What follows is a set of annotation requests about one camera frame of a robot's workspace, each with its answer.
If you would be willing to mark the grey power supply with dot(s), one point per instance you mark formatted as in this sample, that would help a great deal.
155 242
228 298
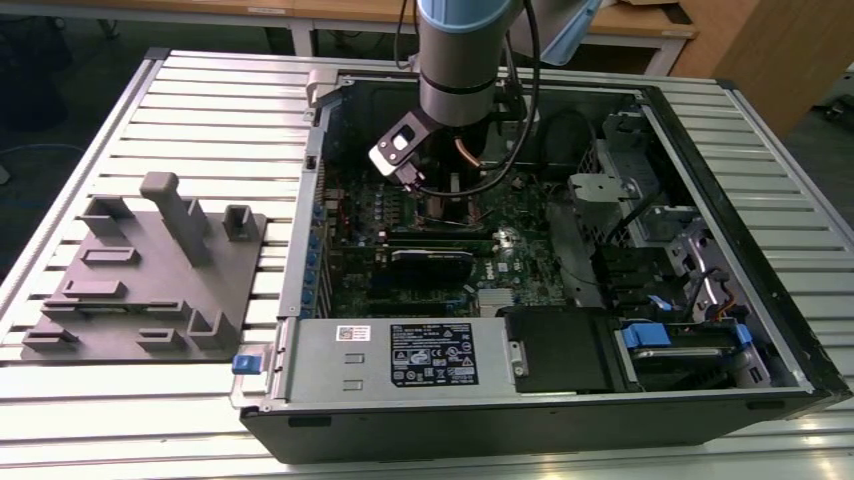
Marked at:
313 350

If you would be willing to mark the wooden top desk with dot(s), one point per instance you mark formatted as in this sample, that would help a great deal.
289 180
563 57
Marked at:
133 4
667 24

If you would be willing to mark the silver metal bracket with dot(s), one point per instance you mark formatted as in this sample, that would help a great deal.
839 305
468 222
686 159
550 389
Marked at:
583 195

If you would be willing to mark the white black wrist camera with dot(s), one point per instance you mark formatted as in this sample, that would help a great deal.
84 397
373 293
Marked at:
396 145

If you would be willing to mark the grey parts rack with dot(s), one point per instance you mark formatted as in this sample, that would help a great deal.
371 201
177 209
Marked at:
153 280

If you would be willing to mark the black RAM slot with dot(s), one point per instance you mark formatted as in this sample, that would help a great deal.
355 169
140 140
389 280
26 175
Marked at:
440 232

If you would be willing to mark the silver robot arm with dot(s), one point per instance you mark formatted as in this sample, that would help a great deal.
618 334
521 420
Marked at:
460 65

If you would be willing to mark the wooden cabinet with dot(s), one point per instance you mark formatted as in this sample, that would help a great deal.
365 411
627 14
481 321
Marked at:
780 55

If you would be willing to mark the green motherboard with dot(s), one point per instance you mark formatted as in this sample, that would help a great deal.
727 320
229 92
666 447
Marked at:
527 235

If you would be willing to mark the black plastic shroud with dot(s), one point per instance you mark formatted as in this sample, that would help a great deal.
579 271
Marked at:
560 350

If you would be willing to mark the black graphics card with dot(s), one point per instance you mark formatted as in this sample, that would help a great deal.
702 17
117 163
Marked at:
433 267

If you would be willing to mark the perforated metal drive cage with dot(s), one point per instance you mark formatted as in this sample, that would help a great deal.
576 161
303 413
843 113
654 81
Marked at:
660 222

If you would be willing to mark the blue disk carrier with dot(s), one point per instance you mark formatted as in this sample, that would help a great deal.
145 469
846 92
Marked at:
643 334

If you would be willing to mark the blue plastic latch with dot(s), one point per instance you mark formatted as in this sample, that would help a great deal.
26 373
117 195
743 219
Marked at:
245 364

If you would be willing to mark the black open PC case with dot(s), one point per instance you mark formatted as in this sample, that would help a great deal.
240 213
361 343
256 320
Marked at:
467 435

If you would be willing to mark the silver chipset heat sink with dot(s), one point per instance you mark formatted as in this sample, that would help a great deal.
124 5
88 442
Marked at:
499 297

